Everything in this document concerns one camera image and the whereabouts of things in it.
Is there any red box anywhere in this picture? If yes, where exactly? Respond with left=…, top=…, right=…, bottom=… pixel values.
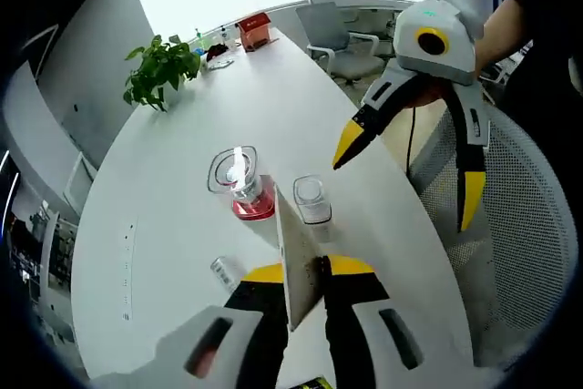
left=235, top=13, right=273, bottom=53

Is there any small black object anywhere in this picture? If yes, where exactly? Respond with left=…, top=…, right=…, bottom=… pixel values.
left=205, top=42, right=229, bottom=62

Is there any white skincare tube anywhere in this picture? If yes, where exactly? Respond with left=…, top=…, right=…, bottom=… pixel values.
left=274, top=184, right=325, bottom=333

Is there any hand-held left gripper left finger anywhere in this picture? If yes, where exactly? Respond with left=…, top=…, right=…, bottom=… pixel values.
left=88, top=263, right=291, bottom=389

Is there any grey mesh office chair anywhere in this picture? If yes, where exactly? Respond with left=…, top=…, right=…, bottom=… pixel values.
left=407, top=101, right=579, bottom=367

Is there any small white skincare bottle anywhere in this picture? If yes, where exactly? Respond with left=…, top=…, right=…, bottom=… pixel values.
left=292, top=174, right=333, bottom=244
left=210, top=255, right=247, bottom=292

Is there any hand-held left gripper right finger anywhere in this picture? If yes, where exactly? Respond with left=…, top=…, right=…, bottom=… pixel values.
left=318, top=253, right=477, bottom=389

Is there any black cable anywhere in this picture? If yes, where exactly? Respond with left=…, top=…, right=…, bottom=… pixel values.
left=406, top=105, right=419, bottom=176

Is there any grey armrest office chair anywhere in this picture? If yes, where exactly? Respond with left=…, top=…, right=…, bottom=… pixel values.
left=294, top=0, right=388, bottom=85

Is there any tall red-collared skincare bottle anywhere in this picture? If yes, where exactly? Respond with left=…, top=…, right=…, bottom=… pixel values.
left=207, top=145, right=277, bottom=224

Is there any person's right hand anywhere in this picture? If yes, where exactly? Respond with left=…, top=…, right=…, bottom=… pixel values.
left=412, top=77, right=456, bottom=108

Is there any green potted plant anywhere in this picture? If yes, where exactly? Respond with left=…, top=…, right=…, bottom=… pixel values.
left=122, top=34, right=204, bottom=113

